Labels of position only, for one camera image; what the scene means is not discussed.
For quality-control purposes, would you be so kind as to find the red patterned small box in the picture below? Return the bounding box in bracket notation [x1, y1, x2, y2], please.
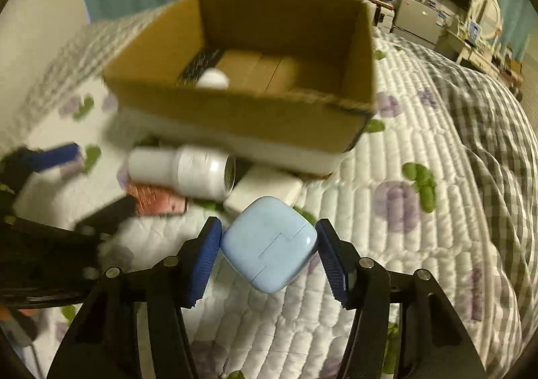
[125, 183, 189, 217]

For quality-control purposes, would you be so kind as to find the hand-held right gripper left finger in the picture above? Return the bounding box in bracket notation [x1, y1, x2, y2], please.
[46, 216, 223, 379]

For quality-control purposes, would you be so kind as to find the grey cabinet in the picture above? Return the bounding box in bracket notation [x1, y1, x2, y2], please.
[390, 0, 450, 46]

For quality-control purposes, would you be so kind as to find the cardboard box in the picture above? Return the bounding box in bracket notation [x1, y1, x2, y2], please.
[102, 0, 378, 180]

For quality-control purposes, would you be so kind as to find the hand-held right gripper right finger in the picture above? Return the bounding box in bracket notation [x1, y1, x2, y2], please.
[315, 218, 488, 379]

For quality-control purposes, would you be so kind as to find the light blue earbud case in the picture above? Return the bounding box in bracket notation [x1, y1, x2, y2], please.
[221, 196, 319, 294]

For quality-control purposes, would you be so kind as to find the white plastic bottle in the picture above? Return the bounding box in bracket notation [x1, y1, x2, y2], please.
[127, 145, 237, 200]

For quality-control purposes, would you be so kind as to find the grey checkered blanket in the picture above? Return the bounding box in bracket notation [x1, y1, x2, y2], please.
[426, 43, 538, 377]

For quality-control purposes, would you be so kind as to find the white flat box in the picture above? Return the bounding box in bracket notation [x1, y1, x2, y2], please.
[223, 164, 304, 219]

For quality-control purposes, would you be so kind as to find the white vanity table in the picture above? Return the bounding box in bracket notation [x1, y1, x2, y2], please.
[436, 24, 505, 74]

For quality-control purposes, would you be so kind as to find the floral quilted bedspread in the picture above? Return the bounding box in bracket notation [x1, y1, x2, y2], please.
[0, 7, 524, 379]

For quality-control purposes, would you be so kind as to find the white round object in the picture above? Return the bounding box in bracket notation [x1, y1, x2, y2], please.
[195, 68, 230, 89]

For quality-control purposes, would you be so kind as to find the dark patterned packet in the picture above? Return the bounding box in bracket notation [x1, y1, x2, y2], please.
[176, 48, 223, 87]

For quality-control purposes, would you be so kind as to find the white vanity mirror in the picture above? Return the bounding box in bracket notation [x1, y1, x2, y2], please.
[467, 0, 504, 52]

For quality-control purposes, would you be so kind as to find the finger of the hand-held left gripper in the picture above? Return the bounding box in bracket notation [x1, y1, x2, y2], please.
[73, 195, 138, 237]
[0, 142, 85, 195]

